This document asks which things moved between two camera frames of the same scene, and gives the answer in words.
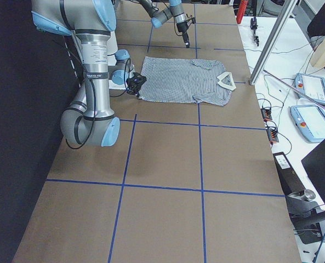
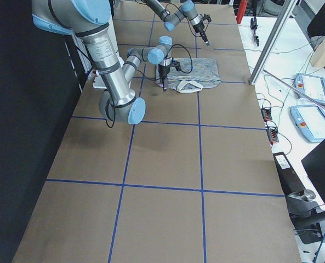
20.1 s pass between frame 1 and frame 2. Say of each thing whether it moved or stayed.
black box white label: stayed
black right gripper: moved
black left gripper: moved
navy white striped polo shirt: moved
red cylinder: stayed
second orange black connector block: stayed
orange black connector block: stayed
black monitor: stayed
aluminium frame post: stayed
